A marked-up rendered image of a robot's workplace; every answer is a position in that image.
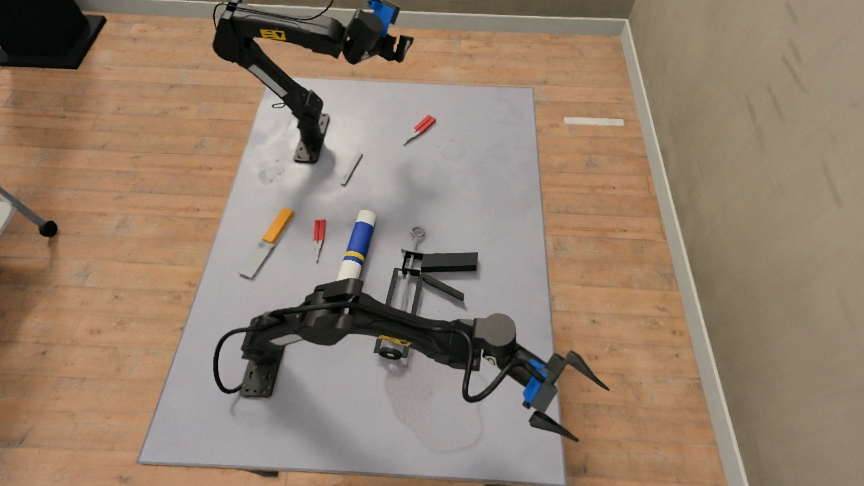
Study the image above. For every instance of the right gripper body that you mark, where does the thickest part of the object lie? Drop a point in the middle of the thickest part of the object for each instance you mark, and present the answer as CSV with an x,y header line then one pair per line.
x,y
522,376

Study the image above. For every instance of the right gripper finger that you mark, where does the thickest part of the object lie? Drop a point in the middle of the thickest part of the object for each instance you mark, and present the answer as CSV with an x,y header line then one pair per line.
x,y
579,364
539,422

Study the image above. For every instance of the blue and white sealant cartridge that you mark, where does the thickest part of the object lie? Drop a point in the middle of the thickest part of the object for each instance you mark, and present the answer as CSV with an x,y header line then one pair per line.
x,y
358,244

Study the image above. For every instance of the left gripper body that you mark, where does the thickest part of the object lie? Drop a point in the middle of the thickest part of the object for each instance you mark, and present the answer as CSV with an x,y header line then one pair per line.
x,y
385,45

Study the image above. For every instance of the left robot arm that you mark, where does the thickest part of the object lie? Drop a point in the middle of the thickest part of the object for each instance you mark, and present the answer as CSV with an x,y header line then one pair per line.
x,y
323,35

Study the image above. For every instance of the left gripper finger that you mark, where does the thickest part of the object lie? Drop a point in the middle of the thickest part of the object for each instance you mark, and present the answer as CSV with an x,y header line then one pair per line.
x,y
403,41

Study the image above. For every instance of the grey flat bar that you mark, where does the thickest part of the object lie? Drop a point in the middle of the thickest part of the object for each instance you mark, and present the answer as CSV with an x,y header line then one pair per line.
x,y
351,168

